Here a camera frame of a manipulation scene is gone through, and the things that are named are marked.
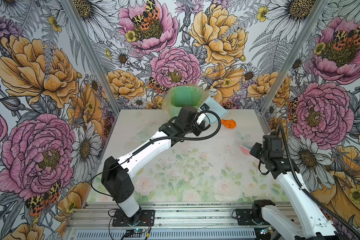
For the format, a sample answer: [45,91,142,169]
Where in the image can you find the grey-green plastic dustpan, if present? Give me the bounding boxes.
[204,97,228,125]

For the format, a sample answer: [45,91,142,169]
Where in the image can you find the large orange paper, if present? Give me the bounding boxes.
[221,120,237,129]

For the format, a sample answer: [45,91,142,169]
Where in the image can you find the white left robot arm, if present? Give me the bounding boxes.
[101,104,211,222]

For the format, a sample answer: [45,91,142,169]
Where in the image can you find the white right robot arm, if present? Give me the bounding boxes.
[250,135,342,240]

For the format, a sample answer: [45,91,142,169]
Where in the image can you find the green plastic trash bin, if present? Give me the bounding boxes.
[169,86,204,118]

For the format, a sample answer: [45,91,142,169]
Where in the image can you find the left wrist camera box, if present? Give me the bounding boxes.
[197,104,210,125]

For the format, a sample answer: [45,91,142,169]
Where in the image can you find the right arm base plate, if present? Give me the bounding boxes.
[232,209,271,226]

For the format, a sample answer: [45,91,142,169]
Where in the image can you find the black corrugated right cable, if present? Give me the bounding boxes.
[277,123,360,240]

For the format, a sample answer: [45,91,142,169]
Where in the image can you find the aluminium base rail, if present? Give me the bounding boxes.
[64,201,328,240]

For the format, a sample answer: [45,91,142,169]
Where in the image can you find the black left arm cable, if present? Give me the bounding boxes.
[90,110,222,199]

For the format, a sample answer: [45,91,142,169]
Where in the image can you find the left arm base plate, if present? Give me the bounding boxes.
[112,209,156,227]

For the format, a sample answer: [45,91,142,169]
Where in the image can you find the aluminium corner post left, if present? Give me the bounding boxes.
[62,1,121,116]

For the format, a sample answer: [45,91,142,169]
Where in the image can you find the aluminium corner post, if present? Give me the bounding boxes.
[260,0,329,115]
[62,1,121,116]

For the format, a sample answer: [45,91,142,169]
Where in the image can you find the aluminium corner post right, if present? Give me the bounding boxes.
[260,0,329,115]

